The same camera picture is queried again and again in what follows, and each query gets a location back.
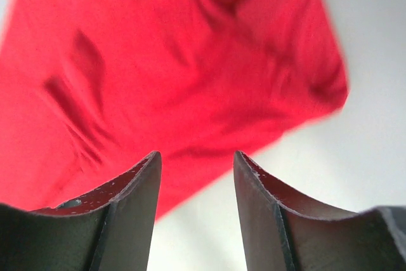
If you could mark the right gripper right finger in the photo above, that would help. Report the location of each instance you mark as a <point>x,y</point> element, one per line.
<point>284,229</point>

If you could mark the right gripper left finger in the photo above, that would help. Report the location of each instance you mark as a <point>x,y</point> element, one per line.
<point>108,228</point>

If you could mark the red t shirt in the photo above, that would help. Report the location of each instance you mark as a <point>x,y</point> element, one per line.
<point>89,87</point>

